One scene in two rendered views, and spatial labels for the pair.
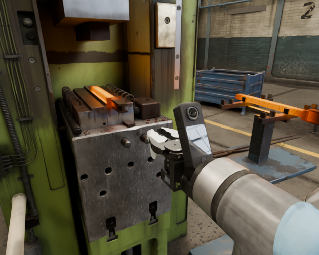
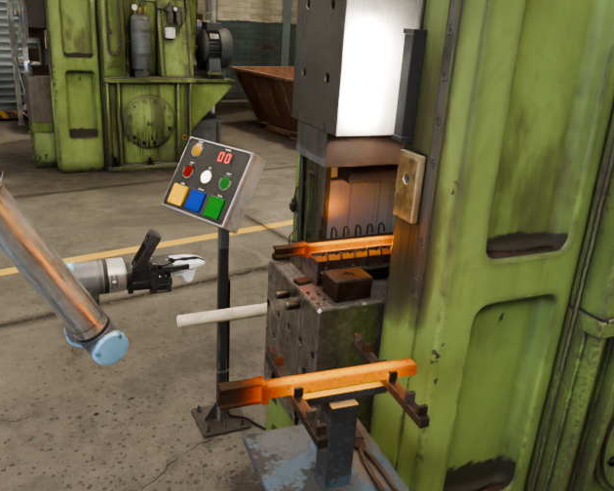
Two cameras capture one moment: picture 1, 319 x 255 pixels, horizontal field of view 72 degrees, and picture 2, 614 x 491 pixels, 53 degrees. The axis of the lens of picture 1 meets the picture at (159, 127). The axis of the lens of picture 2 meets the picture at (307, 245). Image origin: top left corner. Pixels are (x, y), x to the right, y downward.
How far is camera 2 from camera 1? 1.81 m
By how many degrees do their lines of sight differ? 85
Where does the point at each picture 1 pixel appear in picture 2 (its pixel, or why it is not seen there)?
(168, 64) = (408, 246)
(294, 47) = not seen: outside the picture
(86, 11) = (304, 150)
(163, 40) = (399, 206)
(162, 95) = (396, 291)
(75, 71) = not seen: hidden behind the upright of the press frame
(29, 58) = (320, 178)
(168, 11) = (408, 166)
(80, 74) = not seen: hidden behind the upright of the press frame
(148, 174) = (297, 358)
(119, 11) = (320, 156)
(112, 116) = (305, 264)
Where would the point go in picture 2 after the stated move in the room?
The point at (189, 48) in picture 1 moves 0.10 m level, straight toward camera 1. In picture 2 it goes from (441, 238) to (400, 233)
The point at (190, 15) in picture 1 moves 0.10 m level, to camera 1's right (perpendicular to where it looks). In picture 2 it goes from (450, 180) to (457, 192)
